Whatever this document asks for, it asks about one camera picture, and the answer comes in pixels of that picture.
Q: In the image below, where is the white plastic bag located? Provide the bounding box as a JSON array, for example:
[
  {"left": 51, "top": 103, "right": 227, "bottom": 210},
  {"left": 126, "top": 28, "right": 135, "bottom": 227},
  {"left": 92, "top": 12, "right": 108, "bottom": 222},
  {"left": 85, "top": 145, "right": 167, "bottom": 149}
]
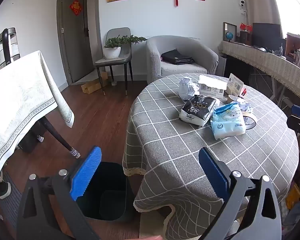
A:
[{"left": 178, "top": 77, "right": 200, "bottom": 101}]

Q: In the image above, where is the grey armchair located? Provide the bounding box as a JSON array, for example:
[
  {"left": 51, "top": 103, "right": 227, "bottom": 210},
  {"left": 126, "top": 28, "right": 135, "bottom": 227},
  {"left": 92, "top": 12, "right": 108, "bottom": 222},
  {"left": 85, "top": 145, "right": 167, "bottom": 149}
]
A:
[{"left": 146, "top": 35, "right": 219, "bottom": 84}]

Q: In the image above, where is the black monitor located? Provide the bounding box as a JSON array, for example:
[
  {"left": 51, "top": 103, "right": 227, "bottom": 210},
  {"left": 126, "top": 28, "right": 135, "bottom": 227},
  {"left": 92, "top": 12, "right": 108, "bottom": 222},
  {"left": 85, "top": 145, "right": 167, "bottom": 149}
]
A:
[{"left": 252, "top": 23, "right": 282, "bottom": 48}]

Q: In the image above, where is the round table grey checked tablecloth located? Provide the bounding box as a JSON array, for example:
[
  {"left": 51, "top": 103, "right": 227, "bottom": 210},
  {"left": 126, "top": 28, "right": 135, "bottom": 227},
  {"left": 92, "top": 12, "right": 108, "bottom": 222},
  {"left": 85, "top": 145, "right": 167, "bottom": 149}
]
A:
[{"left": 122, "top": 73, "right": 300, "bottom": 240}]

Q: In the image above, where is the white desk frame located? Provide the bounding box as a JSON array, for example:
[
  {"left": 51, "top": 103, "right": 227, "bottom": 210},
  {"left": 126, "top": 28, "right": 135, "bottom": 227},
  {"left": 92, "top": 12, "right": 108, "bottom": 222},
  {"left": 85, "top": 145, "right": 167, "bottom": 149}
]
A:
[{"left": 271, "top": 76, "right": 294, "bottom": 110}]

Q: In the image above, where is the dark teal trash bin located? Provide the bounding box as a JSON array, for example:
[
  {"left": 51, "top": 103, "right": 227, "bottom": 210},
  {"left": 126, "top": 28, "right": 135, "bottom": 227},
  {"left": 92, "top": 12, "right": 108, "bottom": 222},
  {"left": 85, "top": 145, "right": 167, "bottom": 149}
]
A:
[{"left": 76, "top": 162, "right": 134, "bottom": 221}]

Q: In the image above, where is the black bag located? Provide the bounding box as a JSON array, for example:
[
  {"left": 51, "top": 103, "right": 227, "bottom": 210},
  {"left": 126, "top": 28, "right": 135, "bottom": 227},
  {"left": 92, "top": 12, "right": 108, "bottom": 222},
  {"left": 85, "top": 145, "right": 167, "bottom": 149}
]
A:
[{"left": 161, "top": 49, "right": 195, "bottom": 65}]

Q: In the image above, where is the red diamond door decoration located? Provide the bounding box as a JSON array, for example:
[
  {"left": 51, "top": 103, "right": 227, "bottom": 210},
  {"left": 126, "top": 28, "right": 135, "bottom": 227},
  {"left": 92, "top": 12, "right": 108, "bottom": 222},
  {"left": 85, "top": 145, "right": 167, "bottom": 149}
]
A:
[{"left": 69, "top": 0, "right": 83, "bottom": 16}]

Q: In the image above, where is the grey dining chair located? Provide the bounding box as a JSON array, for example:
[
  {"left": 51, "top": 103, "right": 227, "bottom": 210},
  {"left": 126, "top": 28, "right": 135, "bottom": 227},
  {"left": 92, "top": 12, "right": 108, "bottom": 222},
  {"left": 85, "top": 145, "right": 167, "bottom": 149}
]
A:
[{"left": 94, "top": 27, "right": 133, "bottom": 97}]

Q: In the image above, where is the white cardboard box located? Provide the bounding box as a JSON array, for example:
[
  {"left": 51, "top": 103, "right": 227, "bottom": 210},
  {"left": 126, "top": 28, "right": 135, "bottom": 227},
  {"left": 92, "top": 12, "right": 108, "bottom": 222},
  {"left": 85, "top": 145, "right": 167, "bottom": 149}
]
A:
[{"left": 198, "top": 74, "right": 228, "bottom": 99}]

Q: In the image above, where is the blue tissue pack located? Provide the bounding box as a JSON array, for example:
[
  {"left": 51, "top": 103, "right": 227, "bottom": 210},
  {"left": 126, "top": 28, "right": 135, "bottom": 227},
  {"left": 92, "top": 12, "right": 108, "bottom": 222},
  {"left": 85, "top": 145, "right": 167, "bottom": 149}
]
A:
[{"left": 210, "top": 103, "right": 247, "bottom": 140}]

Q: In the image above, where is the wooden desktop shelf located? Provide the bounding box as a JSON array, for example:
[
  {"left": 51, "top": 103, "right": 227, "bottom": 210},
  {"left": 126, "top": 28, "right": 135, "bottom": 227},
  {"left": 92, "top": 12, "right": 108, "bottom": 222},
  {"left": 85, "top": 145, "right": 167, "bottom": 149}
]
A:
[{"left": 285, "top": 32, "right": 300, "bottom": 69}]

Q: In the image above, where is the glass electric kettle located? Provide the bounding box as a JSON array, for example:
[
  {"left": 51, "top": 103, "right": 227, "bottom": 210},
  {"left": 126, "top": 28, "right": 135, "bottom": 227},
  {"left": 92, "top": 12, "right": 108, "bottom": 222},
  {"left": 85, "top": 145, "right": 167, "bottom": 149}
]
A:
[{"left": 0, "top": 27, "right": 21, "bottom": 70}]

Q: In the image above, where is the flat cardboard box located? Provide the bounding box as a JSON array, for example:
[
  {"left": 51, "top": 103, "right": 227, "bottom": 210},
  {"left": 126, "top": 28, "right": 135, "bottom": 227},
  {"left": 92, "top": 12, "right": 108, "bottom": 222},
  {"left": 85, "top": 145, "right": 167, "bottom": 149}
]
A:
[{"left": 81, "top": 72, "right": 109, "bottom": 94}]

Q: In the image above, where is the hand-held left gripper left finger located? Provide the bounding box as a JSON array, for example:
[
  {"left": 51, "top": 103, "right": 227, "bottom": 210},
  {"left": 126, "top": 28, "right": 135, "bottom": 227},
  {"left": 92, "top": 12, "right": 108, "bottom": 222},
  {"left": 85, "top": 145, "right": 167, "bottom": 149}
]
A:
[{"left": 16, "top": 146, "right": 102, "bottom": 240}]

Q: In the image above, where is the dark wooden box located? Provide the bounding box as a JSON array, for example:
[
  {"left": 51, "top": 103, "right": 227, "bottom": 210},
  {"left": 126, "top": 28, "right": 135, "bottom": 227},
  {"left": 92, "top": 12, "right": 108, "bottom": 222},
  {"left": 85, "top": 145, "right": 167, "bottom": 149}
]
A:
[{"left": 240, "top": 31, "right": 252, "bottom": 44}]

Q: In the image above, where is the table with white patterned tablecloth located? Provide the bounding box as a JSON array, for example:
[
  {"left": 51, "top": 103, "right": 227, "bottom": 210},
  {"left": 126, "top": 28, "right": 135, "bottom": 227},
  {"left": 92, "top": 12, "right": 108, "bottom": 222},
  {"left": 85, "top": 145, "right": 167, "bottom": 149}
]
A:
[{"left": 0, "top": 50, "right": 75, "bottom": 198}]

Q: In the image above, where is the potted plant white pot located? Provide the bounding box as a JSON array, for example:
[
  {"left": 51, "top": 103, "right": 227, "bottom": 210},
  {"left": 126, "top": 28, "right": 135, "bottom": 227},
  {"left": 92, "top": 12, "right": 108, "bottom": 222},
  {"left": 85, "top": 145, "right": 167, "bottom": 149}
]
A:
[{"left": 102, "top": 35, "right": 147, "bottom": 60}]

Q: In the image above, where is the sideboard with beige fringed cloth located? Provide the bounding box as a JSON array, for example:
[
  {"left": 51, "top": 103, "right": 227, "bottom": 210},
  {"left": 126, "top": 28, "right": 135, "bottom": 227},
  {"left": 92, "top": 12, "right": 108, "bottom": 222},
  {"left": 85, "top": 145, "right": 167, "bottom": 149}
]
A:
[{"left": 219, "top": 41, "right": 300, "bottom": 105}]

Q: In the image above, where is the black shoe white sole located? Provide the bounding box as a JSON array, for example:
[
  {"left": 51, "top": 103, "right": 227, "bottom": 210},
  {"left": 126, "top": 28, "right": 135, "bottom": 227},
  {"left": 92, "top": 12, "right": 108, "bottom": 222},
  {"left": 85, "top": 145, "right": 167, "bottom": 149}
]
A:
[{"left": 0, "top": 181, "right": 12, "bottom": 200}]

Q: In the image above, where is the black tissue pack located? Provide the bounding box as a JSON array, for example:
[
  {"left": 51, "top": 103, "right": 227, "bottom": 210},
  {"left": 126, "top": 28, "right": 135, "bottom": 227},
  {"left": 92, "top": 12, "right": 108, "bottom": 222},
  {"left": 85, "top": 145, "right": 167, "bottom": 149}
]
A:
[{"left": 178, "top": 95, "right": 217, "bottom": 127}]

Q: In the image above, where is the white paper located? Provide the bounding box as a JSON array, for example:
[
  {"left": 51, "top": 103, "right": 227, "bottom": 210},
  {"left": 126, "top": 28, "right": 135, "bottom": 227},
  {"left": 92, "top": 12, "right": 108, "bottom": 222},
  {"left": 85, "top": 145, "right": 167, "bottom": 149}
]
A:
[{"left": 236, "top": 99, "right": 253, "bottom": 113}]

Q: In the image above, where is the picture frame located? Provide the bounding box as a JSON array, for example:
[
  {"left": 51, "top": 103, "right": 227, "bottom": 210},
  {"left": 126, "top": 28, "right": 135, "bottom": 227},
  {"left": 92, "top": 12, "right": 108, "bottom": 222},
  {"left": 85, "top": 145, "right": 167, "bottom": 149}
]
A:
[{"left": 223, "top": 22, "right": 237, "bottom": 42}]

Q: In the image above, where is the grey door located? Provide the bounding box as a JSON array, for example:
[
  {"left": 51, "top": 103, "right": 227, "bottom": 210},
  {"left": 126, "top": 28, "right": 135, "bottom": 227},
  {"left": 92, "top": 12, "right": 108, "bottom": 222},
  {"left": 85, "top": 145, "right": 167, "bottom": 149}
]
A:
[{"left": 57, "top": 0, "right": 95, "bottom": 84}]

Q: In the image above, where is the small carton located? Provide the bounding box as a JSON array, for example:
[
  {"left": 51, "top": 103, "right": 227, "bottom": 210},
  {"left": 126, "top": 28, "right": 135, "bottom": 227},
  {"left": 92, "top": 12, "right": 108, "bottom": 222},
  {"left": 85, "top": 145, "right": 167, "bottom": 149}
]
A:
[{"left": 226, "top": 73, "right": 244, "bottom": 94}]

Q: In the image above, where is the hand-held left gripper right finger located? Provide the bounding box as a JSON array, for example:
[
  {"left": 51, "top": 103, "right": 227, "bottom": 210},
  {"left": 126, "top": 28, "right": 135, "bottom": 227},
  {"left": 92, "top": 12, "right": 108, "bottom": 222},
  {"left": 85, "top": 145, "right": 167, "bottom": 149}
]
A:
[{"left": 198, "top": 147, "right": 282, "bottom": 240}]

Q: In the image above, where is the dark striped floor mat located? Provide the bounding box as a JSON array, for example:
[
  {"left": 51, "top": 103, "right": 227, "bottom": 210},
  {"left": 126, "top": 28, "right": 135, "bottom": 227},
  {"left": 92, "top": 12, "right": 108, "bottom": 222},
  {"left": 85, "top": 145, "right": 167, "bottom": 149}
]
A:
[{"left": 0, "top": 170, "right": 25, "bottom": 230}]

